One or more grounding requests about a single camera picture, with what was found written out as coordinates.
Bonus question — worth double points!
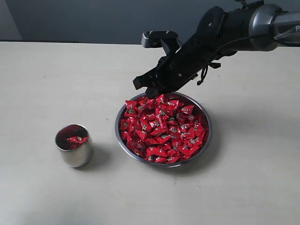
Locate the stainless steel cup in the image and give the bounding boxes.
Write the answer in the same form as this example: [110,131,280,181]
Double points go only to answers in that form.
[55,124,94,168]

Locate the black camera cable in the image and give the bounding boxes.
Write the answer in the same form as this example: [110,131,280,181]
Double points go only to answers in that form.
[196,34,275,86]

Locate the red candies inside cup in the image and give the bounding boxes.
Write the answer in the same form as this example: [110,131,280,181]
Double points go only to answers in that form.
[55,126,89,150]

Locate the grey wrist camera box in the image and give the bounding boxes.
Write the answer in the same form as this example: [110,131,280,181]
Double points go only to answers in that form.
[141,30,182,55]

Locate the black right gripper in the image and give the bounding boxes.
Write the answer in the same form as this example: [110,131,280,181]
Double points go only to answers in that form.
[133,37,219,98]

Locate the pile of red candies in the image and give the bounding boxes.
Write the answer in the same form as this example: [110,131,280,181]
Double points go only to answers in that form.
[120,93,208,164]

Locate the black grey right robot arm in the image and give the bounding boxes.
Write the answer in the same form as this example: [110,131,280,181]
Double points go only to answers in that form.
[133,0,300,98]

